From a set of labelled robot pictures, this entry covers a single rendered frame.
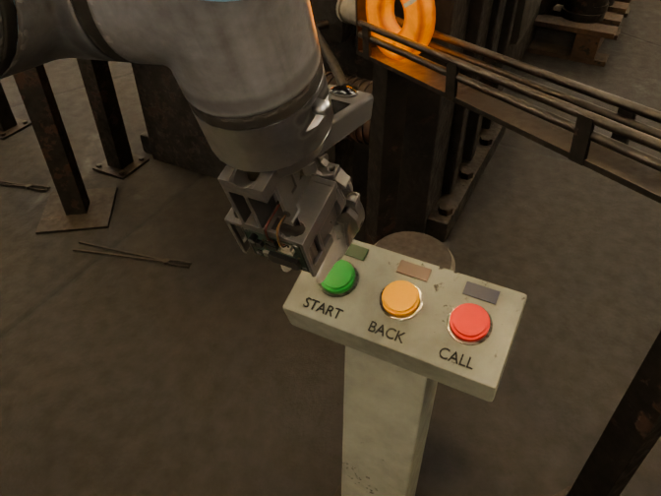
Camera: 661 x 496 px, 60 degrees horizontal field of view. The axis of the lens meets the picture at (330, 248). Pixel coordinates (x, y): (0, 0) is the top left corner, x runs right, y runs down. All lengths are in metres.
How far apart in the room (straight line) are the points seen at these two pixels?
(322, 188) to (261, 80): 0.15
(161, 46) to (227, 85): 0.04
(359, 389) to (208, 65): 0.48
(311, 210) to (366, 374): 0.29
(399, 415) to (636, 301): 1.03
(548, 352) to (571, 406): 0.14
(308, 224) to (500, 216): 1.38
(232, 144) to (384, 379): 0.38
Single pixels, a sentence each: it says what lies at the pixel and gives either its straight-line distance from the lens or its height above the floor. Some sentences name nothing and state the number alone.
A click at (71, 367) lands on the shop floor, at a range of 1.44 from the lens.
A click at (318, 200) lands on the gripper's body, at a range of 0.45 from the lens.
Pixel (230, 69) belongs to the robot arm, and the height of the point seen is 0.92.
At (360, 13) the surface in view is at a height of 0.69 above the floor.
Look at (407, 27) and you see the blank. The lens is 1.03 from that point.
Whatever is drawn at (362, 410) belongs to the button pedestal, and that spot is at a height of 0.43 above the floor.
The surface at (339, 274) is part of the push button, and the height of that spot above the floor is 0.61.
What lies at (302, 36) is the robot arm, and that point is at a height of 0.93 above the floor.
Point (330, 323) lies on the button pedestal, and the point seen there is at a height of 0.58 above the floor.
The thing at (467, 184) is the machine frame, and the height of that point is 0.07.
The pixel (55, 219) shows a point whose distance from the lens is 1.86.
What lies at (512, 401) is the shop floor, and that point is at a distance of 1.32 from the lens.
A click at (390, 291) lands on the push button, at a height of 0.61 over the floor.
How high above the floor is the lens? 1.04
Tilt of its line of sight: 41 degrees down
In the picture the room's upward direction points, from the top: straight up
